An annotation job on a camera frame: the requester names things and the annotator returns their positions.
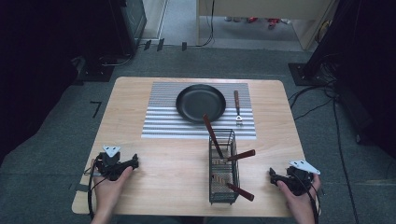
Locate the black frying pan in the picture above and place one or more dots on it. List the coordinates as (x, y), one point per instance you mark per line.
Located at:
(199, 101)

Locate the black stand base plate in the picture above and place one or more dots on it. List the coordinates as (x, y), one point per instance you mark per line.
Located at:
(99, 73)
(299, 74)

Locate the person's left hand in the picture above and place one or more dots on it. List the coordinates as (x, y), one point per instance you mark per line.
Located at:
(110, 193)

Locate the black cabinet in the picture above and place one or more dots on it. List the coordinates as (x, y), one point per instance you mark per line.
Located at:
(130, 21)

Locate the red shoes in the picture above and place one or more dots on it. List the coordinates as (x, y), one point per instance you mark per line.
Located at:
(272, 21)

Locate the person's right hand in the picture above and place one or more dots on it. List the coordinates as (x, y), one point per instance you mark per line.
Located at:
(299, 203)

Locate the grey striped placemat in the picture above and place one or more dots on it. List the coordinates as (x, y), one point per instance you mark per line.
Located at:
(162, 121)

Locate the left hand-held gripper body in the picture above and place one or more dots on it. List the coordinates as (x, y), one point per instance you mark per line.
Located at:
(109, 161)

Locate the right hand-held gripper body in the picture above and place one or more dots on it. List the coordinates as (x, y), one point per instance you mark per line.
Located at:
(299, 180)

